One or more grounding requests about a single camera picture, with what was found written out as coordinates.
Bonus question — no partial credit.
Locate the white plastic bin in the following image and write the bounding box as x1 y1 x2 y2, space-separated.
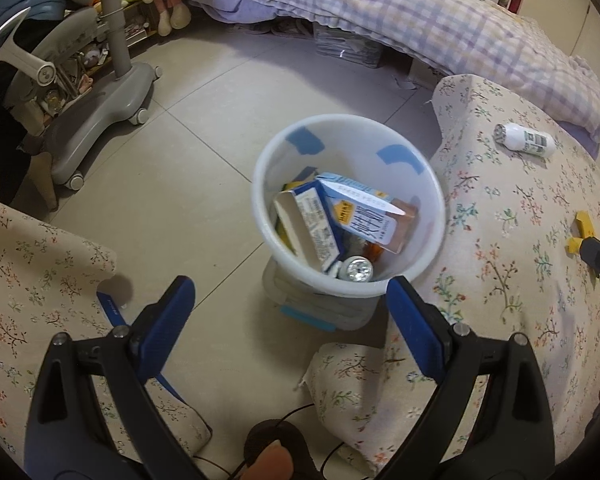
252 114 447 297

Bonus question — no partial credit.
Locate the clear storage box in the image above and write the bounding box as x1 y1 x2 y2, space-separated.
312 22 383 68

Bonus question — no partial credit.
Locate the grey chair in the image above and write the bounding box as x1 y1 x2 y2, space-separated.
0 0 163 191

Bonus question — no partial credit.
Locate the white plastic bottle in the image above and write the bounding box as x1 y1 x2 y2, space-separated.
494 122 556 158

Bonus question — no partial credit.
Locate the pale plastic box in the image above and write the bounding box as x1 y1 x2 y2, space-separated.
262 257 386 332

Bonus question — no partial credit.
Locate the plaid quilt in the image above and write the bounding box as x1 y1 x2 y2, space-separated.
180 0 600 143

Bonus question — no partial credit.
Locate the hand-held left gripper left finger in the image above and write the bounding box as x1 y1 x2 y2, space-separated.
25 275 216 480

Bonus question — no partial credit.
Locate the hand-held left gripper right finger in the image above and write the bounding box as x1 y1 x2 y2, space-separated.
380 275 556 480

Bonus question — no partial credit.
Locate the small yellow wrapper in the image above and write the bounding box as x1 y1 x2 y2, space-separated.
567 211 598 253

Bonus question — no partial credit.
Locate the blue white carton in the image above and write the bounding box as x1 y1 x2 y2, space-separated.
314 172 421 255

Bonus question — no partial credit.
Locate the black cloth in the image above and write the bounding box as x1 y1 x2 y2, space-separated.
0 60 36 206

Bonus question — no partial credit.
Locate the person's foot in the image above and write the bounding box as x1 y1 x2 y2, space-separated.
244 441 297 480

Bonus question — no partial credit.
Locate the blue and white box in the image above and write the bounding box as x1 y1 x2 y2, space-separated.
272 180 348 275

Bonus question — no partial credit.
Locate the purple bed sheet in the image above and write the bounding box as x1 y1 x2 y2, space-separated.
180 0 600 158

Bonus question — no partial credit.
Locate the floral table cloth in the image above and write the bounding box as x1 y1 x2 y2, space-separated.
300 74 600 476

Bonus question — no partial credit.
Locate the white door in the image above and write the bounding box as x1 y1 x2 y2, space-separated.
520 0 593 56

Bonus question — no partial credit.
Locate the black cable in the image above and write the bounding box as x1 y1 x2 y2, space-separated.
192 402 351 480

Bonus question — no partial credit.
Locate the yellow packet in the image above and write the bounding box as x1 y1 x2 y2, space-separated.
276 207 301 256

